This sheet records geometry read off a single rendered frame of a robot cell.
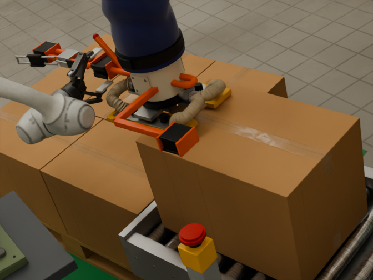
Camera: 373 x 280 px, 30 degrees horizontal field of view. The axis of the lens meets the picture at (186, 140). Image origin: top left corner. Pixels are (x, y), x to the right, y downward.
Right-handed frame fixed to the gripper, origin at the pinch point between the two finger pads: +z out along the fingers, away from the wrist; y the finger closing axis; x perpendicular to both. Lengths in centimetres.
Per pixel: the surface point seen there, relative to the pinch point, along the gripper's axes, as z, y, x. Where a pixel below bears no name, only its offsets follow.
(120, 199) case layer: -12, 54, -2
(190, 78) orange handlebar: 1.0, -0.9, 37.2
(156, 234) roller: -23, 53, 24
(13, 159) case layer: -8, 54, -68
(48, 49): 4.8, 0.1, -32.5
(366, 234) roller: 5, 55, 91
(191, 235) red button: -55, 4, 73
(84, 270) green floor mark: -16, 108, -40
